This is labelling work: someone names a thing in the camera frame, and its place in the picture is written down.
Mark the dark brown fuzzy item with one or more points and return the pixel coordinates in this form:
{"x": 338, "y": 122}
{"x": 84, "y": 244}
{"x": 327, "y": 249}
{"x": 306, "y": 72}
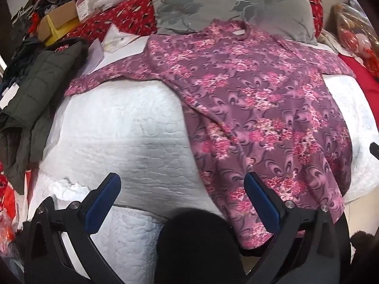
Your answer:
{"x": 362, "y": 242}

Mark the plastic-wrapped plush toy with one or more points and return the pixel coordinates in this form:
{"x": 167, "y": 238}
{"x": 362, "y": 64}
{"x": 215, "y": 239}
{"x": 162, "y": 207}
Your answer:
{"x": 355, "y": 32}

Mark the cardboard box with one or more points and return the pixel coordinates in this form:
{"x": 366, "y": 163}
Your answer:
{"x": 60, "y": 11}

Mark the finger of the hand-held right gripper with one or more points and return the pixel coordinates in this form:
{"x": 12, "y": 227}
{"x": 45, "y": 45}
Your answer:
{"x": 374, "y": 149}

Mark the purple floral shirt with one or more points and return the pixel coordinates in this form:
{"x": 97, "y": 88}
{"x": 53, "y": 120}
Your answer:
{"x": 251, "y": 94}

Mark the white printed cloth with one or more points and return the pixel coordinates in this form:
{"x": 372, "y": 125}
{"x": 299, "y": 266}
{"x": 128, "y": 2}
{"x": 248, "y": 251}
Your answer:
{"x": 115, "y": 40}

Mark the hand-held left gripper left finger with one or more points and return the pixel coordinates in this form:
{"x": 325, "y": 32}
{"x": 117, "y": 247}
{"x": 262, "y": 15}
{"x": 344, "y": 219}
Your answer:
{"x": 100, "y": 202}

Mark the white quilted bedspread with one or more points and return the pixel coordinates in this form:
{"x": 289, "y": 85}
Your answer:
{"x": 118, "y": 124}

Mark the white paper sheet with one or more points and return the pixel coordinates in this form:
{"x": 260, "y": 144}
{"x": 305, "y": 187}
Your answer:
{"x": 96, "y": 54}

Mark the red plastic bag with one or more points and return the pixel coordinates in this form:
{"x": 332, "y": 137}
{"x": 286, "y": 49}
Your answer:
{"x": 9, "y": 207}

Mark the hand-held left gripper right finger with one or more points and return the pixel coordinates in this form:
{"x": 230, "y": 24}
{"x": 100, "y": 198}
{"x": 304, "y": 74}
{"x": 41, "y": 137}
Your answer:
{"x": 260, "y": 202}

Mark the dark green puffer jacket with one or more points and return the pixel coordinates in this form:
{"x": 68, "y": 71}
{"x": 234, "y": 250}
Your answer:
{"x": 38, "y": 74}

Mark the white crumpled cloth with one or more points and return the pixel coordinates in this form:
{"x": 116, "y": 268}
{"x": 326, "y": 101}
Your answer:
{"x": 68, "y": 189}

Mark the grey floral pillow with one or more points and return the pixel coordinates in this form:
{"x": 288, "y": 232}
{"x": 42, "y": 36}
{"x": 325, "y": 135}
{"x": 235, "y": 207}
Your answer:
{"x": 207, "y": 3}

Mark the white labelled packet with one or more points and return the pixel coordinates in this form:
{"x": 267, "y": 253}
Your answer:
{"x": 83, "y": 6}

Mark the red cloth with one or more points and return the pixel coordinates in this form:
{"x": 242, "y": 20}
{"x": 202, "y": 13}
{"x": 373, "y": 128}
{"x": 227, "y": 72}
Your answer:
{"x": 364, "y": 74}

